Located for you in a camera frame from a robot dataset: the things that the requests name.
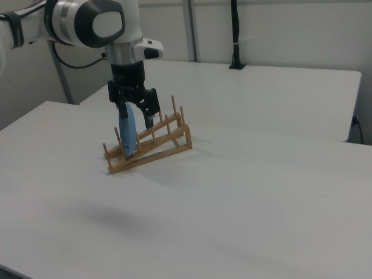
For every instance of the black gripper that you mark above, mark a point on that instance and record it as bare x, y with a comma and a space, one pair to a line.
128, 75

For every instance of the blue round plate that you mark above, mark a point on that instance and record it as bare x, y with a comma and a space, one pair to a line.
128, 130

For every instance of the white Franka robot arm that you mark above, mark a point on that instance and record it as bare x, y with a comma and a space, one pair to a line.
87, 26

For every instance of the wooden plate rack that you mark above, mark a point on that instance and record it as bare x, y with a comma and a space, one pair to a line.
162, 142

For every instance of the black pole with base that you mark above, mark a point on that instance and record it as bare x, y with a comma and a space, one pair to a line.
236, 35

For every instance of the grey metal frame post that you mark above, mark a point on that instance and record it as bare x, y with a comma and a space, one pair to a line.
64, 84
192, 29

